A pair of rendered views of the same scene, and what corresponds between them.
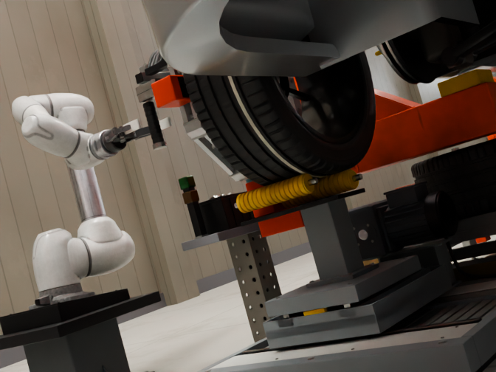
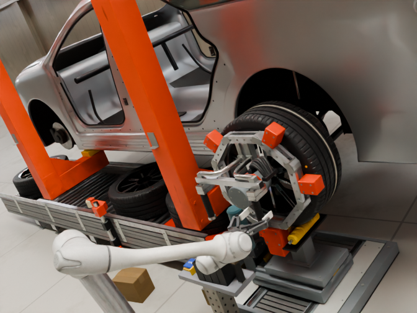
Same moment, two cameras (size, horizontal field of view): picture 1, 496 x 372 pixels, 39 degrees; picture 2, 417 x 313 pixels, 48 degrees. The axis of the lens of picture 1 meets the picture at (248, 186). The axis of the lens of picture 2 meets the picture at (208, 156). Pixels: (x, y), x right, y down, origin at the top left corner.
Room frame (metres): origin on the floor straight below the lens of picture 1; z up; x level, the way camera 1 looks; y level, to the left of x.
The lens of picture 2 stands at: (1.88, 2.13, 1.90)
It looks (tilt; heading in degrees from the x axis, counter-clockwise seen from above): 21 degrees down; 282
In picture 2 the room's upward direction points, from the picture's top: 20 degrees counter-clockwise
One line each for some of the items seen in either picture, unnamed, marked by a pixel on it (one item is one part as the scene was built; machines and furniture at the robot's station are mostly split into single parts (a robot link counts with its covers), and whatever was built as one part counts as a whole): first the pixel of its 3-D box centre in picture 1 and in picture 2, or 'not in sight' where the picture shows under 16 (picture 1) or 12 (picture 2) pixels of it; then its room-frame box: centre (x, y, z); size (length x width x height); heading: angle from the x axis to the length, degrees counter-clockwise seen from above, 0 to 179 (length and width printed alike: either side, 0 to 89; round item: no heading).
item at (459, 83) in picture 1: (466, 83); not in sight; (2.32, -0.79, 0.71); 0.14 x 0.14 x 0.05; 53
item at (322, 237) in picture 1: (333, 245); (300, 244); (2.05, -0.20, 0.32); 0.40 x 0.30 x 0.28; 143
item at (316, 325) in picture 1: (361, 304); (300, 268); (2.10, -0.23, 0.13); 0.50 x 0.36 x 0.10; 143
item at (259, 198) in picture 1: (274, 193); (303, 226); (2.00, -0.07, 0.51); 0.29 x 0.06 x 0.06; 53
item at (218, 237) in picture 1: (238, 231); (215, 275); (2.52, 0.08, 0.44); 0.43 x 0.17 x 0.03; 143
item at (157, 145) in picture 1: (153, 124); (259, 213); (2.16, 0.23, 0.83); 0.04 x 0.04 x 0.16
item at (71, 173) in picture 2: not in sight; (77, 160); (3.96, -1.82, 0.69); 0.52 x 0.17 x 0.35; 53
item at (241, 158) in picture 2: not in sight; (218, 160); (2.31, -0.02, 1.03); 0.19 x 0.18 x 0.11; 53
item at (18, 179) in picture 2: not in sight; (44, 176); (4.82, -2.59, 0.39); 0.66 x 0.66 x 0.24
